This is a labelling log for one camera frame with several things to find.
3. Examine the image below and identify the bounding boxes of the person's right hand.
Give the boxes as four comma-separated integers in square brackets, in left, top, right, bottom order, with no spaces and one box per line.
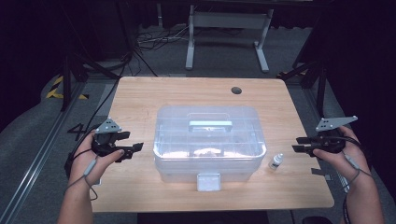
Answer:
[312,125,372,189]

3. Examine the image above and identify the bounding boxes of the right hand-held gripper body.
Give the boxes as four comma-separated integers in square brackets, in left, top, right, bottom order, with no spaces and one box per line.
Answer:
[311,115,359,155]

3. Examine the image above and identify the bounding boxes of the clear plastic storage box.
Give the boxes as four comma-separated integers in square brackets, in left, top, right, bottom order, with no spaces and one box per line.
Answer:
[152,105,268,192]

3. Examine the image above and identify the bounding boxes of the yellow black hazard tape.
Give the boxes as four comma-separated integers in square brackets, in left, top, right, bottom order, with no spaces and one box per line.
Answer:
[45,75,90,101]

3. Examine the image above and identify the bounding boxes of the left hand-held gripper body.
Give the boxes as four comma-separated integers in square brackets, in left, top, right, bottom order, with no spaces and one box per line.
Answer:
[91,117,132,158]

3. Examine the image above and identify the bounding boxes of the long black floor cable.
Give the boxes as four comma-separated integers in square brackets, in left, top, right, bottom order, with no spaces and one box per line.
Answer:
[87,54,133,133]

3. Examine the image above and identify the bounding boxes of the grey wrist strap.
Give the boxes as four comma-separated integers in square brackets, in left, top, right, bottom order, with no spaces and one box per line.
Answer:
[341,152,375,194]
[63,154,99,202]

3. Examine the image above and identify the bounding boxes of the black tripod stand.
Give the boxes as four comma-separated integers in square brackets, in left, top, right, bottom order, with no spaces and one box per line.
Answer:
[60,53,121,113]

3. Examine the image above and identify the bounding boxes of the white metal table frame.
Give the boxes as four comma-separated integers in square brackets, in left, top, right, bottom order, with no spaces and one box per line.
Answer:
[184,4,276,75]

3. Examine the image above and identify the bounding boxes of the bundle of floor cables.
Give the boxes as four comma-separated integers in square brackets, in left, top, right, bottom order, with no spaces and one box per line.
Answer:
[134,23,191,52]

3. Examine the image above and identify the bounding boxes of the small white dropper bottle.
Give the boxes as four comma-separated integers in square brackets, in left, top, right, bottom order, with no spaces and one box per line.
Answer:
[268,152,285,172]

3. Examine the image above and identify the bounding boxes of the black metal stand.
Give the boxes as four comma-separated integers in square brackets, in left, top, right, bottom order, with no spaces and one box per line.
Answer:
[276,58,329,118]

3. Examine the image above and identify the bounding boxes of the person's left hand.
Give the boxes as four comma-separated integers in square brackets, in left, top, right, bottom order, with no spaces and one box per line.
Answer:
[68,130,126,189]

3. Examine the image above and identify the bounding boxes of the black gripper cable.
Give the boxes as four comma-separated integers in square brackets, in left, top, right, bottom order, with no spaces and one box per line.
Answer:
[63,133,94,179]
[341,193,350,224]

